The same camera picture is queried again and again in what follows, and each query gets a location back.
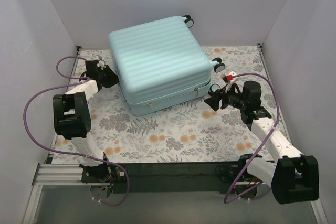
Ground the light blue suitcase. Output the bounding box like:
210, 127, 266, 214
108, 15, 225, 116

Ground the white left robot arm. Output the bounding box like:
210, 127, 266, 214
53, 59, 119, 182

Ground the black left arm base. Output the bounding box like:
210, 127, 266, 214
79, 163, 129, 183

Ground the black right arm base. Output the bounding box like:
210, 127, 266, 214
215, 154, 260, 183

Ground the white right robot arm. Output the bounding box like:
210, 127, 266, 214
205, 81, 319, 204

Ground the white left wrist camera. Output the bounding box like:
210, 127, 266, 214
96, 56, 106, 70

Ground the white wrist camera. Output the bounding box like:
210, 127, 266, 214
96, 56, 106, 70
223, 71, 237, 92

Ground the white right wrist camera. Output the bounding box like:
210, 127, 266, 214
223, 71, 237, 92

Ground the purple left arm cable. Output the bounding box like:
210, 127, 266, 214
23, 56, 129, 206

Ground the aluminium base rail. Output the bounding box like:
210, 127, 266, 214
23, 162, 327, 223

